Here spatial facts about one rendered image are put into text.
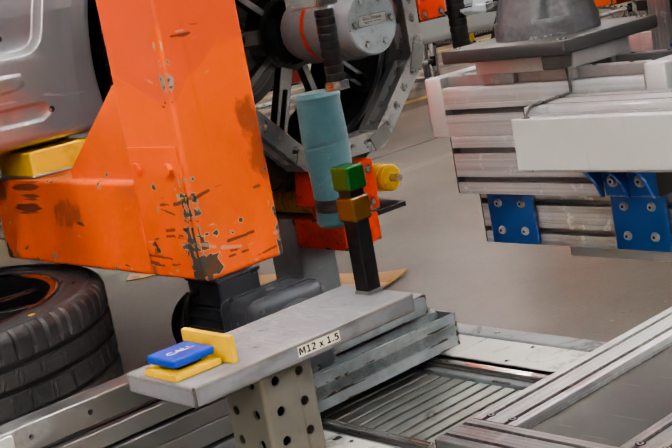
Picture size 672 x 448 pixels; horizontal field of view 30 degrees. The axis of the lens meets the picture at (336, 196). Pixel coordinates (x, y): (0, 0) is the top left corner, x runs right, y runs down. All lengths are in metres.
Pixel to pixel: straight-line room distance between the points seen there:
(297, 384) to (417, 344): 0.91
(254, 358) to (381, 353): 0.92
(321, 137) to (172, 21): 0.52
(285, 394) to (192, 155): 0.40
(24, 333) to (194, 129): 0.42
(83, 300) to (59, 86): 0.47
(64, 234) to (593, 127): 1.10
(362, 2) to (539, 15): 0.69
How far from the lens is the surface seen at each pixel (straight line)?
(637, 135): 1.56
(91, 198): 2.22
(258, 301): 2.28
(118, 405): 2.02
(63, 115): 2.44
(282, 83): 2.59
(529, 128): 1.66
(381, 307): 1.92
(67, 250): 2.34
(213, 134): 1.98
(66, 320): 2.10
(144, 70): 1.98
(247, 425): 1.90
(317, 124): 2.36
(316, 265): 2.71
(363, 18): 2.41
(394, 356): 2.71
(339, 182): 1.97
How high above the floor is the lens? 0.97
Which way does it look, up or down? 10 degrees down
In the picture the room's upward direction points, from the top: 10 degrees counter-clockwise
